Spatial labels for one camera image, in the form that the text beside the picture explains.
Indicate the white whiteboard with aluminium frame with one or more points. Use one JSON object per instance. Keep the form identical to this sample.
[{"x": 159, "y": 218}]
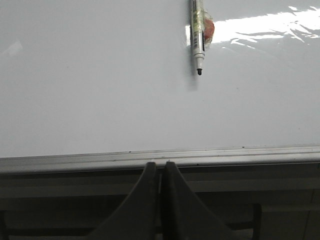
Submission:
[{"x": 108, "y": 84}]

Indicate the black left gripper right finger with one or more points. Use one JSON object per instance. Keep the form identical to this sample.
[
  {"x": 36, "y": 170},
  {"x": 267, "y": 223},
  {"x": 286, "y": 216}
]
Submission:
[{"x": 184, "y": 215}]

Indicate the white whiteboard marker pen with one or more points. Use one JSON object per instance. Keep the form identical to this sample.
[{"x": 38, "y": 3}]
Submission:
[{"x": 202, "y": 31}]

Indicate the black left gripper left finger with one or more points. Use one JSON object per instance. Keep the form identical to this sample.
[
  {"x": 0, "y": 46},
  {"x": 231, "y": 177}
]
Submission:
[{"x": 135, "y": 218}]

